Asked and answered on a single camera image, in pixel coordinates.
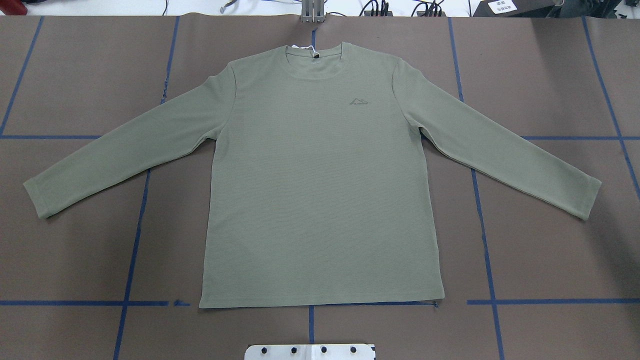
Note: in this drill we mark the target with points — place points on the white shirt hang tag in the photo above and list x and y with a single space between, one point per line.
297 49

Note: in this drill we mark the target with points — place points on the aluminium frame post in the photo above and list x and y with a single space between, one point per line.
313 11

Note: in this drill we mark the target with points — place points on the olive green long-sleeve shirt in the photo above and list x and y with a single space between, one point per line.
319 183

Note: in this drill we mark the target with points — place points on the black box with label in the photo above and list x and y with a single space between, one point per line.
517 8

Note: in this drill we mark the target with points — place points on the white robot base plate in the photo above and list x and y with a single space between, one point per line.
337 351

